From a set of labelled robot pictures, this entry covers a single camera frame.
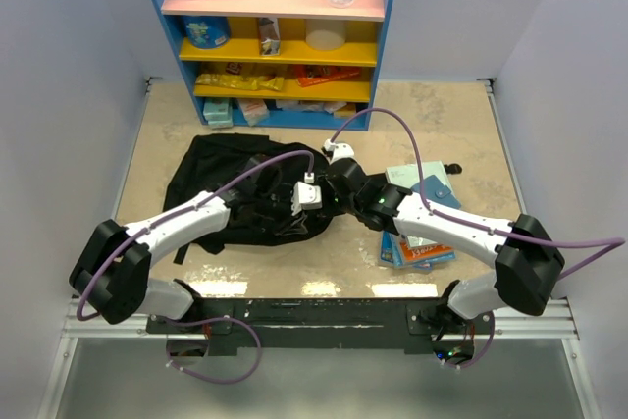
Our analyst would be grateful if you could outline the black backpack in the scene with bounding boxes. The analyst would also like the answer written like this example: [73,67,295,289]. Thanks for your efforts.
[163,133,342,255]

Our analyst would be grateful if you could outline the blue wallet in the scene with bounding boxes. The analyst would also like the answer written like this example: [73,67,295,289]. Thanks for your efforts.
[410,175,461,209]

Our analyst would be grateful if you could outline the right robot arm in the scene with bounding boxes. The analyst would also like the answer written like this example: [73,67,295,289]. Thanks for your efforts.
[324,158,565,334]

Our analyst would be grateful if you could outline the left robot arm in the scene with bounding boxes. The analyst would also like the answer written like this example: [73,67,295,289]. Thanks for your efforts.
[69,165,264,333]

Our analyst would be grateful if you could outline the yellow soap pack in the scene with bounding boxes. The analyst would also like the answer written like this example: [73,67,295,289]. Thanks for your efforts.
[333,103,357,119]

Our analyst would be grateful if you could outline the pink tissue pack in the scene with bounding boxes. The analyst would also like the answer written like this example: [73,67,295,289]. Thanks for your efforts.
[236,98,270,127]

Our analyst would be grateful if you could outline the teal tissue pack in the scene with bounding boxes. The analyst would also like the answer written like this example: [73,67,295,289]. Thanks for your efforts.
[203,97,233,129]

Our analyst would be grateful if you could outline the yellow chips bag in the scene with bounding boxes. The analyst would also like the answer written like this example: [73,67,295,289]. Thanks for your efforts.
[195,62,288,91]

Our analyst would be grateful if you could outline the grey-green notebook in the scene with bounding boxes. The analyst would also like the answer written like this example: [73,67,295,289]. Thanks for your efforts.
[385,161,451,188]

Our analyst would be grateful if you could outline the white wrapped packs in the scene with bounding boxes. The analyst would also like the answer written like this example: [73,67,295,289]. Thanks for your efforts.
[275,99,347,114]

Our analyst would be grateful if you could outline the blue orange book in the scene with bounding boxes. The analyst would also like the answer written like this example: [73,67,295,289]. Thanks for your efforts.
[389,233,456,268]

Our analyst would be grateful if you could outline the blue children's book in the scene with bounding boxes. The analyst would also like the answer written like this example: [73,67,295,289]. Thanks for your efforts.
[380,232,433,272]

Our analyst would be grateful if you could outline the orange snack box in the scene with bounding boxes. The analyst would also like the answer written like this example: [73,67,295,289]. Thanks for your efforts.
[291,65,362,87]

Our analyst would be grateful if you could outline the white round container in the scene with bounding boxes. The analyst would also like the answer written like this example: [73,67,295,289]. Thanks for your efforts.
[305,19,346,51]

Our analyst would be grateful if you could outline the blue shelf unit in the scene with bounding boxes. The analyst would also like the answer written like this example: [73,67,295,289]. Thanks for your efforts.
[151,0,393,131]

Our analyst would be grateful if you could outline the small carton box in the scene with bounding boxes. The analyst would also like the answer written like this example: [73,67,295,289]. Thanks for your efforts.
[257,17,281,56]

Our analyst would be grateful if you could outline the blue round can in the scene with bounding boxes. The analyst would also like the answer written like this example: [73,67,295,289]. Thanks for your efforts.
[183,16,231,49]

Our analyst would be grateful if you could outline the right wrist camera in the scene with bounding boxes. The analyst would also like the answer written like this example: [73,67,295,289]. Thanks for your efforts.
[322,139,354,164]

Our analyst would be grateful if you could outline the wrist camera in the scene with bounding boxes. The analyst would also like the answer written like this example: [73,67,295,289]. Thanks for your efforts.
[291,172,323,216]
[322,139,354,164]

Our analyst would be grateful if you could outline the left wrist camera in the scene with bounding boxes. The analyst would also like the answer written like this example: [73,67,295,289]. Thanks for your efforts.
[291,172,323,216]

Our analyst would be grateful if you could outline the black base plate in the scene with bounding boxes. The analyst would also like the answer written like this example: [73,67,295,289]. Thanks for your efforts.
[146,298,493,356]

